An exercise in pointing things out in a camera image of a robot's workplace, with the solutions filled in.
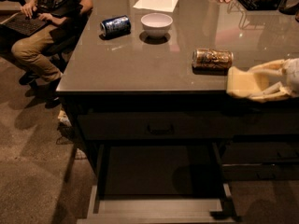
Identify closed top drawer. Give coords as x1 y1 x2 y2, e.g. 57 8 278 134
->
78 112 246 140

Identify open middle drawer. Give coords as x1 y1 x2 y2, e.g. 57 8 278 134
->
77 142 242 224

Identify brown gold drink can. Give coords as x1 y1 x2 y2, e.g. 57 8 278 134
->
192 49 234 70

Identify white bowl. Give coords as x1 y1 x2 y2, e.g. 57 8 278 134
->
141 13 173 38

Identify dark round object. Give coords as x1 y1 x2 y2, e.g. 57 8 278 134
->
278 0 299 15

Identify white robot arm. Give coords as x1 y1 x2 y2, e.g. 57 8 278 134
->
249 58 299 103

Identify dark counter cabinet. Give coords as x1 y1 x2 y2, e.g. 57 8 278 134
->
55 0 299 182

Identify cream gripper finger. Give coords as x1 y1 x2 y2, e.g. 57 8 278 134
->
249 82 290 103
249 59 285 76

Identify yellow sponge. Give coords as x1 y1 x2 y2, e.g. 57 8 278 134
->
226 66 269 98

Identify white paper sheet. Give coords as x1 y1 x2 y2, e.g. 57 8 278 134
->
134 0 178 12

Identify seated person khaki pants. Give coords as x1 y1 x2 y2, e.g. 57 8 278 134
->
10 0 94 93

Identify black drawer handle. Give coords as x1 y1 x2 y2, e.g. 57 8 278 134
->
147 124 174 135

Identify black laptop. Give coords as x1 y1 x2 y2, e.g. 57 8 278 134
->
1 12 48 36

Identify blue soda can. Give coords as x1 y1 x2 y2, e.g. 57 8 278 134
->
100 15 131 37

